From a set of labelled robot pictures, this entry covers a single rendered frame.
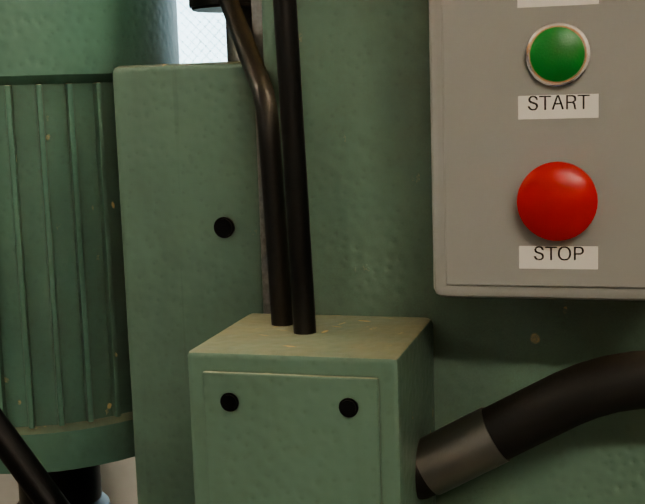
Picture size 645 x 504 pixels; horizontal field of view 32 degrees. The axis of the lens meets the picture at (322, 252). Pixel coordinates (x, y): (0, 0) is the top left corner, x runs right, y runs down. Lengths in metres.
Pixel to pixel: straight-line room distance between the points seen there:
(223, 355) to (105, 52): 0.22
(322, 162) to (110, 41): 0.16
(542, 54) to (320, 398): 0.16
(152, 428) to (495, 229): 0.25
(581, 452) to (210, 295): 0.20
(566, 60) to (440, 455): 0.17
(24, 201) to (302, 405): 0.23
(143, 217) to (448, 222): 0.21
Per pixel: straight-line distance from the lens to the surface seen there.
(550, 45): 0.44
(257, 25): 0.57
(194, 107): 0.58
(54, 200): 0.62
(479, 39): 0.44
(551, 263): 0.45
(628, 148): 0.44
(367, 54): 0.52
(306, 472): 0.47
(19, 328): 0.64
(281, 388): 0.46
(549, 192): 0.43
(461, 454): 0.48
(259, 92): 0.51
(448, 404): 0.53
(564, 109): 0.44
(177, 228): 0.59
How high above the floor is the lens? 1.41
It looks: 8 degrees down
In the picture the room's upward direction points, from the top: 2 degrees counter-clockwise
